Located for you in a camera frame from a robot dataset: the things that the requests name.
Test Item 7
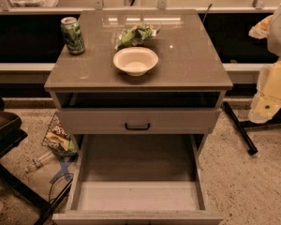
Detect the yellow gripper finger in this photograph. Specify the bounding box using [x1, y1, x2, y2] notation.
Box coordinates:
[248, 15, 273, 39]

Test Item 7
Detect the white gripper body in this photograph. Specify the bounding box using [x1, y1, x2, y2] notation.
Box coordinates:
[248, 59, 281, 124]

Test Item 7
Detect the green jalapeno chip bag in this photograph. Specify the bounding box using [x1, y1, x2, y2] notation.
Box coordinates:
[115, 23, 161, 51]

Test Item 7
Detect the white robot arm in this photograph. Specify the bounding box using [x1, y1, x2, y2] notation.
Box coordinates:
[248, 3, 281, 124]

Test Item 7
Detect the closed upper drawer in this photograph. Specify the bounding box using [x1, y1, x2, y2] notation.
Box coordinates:
[56, 108, 221, 134]

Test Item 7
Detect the grey drawer cabinet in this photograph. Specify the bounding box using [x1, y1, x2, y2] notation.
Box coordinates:
[43, 8, 234, 225]

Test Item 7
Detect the open bottom drawer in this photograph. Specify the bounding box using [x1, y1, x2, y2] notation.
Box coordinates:
[52, 135, 222, 225]

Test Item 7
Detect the chip bag on floor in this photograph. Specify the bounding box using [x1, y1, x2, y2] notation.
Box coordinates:
[41, 114, 77, 157]

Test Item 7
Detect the black metal stand leg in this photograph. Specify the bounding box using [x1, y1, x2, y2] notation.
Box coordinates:
[222, 102, 281, 156]

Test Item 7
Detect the white paper bowl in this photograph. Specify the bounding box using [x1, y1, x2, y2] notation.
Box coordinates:
[113, 47, 158, 77]

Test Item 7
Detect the green soda can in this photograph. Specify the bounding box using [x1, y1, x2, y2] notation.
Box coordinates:
[61, 17, 85, 54]

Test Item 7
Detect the clear plastic bottle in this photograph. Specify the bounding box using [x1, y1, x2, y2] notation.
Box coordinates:
[25, 151, 55, 173]

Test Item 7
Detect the black chair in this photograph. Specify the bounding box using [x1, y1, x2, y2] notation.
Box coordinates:
[0, 97, 72, 225]

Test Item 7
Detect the black drawer handle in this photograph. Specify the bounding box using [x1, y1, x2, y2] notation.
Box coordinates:
[125, 123, 151, 131]

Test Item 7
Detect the black cable on floor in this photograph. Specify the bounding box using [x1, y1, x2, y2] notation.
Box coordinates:
[48, 172, 75, 204]

